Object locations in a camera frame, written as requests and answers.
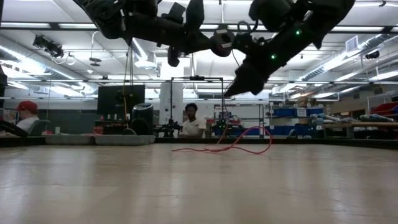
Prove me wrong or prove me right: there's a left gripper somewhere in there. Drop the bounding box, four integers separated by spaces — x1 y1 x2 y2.
126 0 216 68

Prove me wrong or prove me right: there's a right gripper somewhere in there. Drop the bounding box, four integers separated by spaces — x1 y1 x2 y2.
223 30 307 97

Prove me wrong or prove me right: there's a black wire spool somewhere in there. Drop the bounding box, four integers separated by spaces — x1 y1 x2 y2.
210 28 236 58

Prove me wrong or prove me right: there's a red wire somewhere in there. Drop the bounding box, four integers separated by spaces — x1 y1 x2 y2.
172 49 273 156

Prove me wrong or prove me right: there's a blue storage bin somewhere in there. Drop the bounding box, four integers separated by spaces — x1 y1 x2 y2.
273 107 324 118
264 124 324 137

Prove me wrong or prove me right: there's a person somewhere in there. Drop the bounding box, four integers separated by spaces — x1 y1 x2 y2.
14 100 41 133
179 103 207 139

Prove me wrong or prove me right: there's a white ceiling vent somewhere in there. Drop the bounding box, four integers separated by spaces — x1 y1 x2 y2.
345 35 360 54

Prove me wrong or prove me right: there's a black monitor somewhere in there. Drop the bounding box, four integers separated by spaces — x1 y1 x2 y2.
97 84 146 116

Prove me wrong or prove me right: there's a grey tool kit case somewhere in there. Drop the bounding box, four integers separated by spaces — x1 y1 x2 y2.
45 133 156 146

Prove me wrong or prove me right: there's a wooden work table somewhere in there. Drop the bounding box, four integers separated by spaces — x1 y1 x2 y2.
323 121 398 139

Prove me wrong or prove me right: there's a red storage bin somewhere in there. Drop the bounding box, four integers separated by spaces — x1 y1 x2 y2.
369 101 398 116

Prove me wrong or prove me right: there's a black overhead light bar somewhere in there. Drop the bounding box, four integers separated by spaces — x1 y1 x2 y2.
0 21 398 34

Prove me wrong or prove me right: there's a grey office chair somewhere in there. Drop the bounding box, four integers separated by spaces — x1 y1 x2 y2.
27 119 51 137

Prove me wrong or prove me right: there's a black rig frame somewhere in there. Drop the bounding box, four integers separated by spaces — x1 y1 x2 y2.
170 75 224 138

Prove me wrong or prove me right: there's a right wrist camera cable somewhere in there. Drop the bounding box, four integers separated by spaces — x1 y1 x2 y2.
238 20 259 34

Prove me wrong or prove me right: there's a black aluminium table frame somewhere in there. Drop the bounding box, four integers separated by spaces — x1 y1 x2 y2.
0 119 398 149

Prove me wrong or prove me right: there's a black ceiling camera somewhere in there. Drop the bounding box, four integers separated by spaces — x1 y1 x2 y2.
32 34 65 59

